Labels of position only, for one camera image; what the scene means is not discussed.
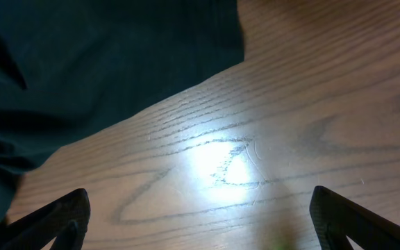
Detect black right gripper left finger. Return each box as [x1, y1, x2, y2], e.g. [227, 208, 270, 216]
[0, 188, 91, 250]

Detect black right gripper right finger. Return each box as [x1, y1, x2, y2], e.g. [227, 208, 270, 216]
[309, 185, 400, 250]

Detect black pants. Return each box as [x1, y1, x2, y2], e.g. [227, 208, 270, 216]
[0, 0, 244, 223]

